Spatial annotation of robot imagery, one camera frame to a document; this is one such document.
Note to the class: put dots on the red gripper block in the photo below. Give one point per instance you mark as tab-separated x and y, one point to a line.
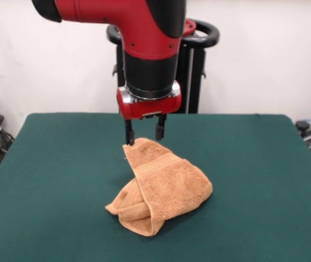
150	107

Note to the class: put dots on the dark green table cloth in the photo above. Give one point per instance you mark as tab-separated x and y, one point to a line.
49	191

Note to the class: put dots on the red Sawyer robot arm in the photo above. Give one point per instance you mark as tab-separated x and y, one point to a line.
144	27

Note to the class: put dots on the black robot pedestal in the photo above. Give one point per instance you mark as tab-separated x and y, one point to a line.
196	68

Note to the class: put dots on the tan terry towel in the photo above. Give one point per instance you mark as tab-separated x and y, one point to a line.
172	185

